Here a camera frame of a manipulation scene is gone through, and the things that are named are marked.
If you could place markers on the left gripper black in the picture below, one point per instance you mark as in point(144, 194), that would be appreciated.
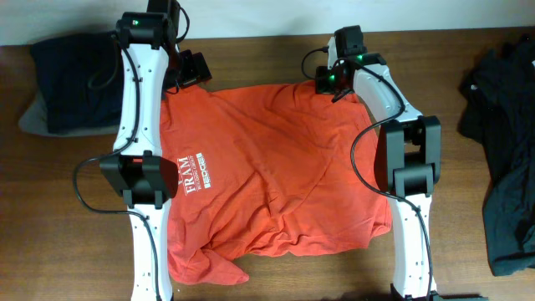
point(196, 68)

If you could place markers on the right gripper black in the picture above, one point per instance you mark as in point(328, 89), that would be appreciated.
point(323, 84)

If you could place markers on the orange red printed t-shirt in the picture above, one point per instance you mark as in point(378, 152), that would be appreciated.
point(267, 170)

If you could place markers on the navy blue garment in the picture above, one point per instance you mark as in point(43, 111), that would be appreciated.
point(81, 79)

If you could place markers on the grey garment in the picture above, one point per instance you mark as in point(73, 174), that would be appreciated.
point(34, 122)

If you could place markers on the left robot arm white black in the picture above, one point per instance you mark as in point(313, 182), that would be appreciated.
point(137, 170)

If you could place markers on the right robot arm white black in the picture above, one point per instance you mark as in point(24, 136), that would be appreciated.
point(407, 164)

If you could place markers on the pile of dark clothes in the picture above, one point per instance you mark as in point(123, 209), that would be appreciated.
point(499, 115)

